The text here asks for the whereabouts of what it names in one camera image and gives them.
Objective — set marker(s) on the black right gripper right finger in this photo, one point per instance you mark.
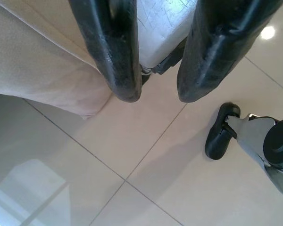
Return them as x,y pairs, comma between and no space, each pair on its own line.
210,54

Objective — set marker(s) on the white padded footstool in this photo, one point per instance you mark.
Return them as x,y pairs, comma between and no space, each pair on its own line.
160,28

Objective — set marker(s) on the black robot right foot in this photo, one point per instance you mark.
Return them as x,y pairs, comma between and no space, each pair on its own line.
218,141

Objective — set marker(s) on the beige fabric sofa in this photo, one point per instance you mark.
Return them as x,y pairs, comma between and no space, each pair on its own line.
37,58

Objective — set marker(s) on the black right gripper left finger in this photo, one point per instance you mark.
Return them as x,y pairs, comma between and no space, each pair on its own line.
113,51

